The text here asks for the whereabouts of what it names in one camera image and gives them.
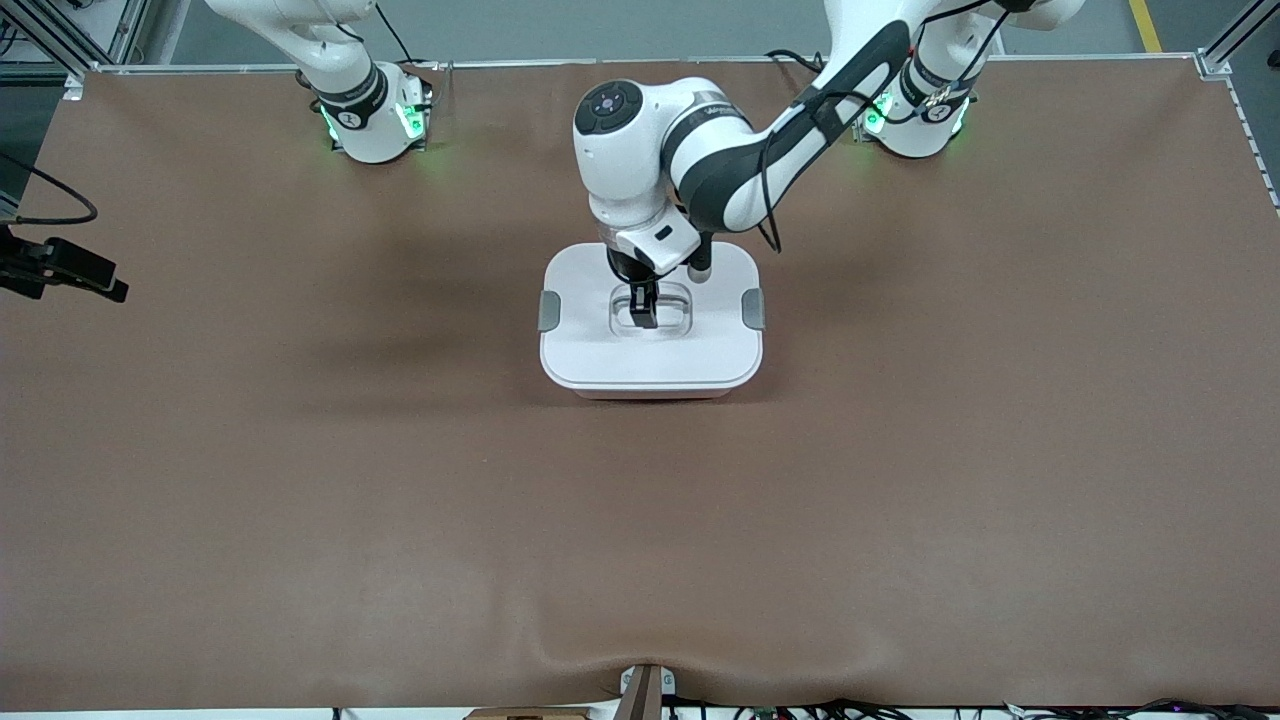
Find white box lid grey latches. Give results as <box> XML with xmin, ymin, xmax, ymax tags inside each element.
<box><xmin>537</xmin><ymin>243</ymin><xmax>766</xmax><ymax>394</ymax></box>

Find brown table mat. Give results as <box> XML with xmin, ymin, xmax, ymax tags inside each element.
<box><xmin>0</xmin><ymin>58</ymin><xmax>1280</xmax><ymax>711</ymax></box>

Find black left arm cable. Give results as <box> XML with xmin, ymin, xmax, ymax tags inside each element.
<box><xmin>755</xmin><ymin>0</ymin><xmax>1006</xmax><ymax>253</ymax></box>

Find silver table edge rail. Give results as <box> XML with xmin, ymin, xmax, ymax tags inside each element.
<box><xmin>90</xmin><ymin>55</ymin><xmax>1201</xmax><ymax>73</ymax></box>

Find black base cable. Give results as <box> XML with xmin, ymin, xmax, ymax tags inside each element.
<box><xmin>375</xmin><ymin>0</ymin><xmax>446</xmax><ymax>71</ymax></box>
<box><xmin>765</xmin><ymin>48</ymin><xmax>831</xmax><ymax>76</ymax></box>

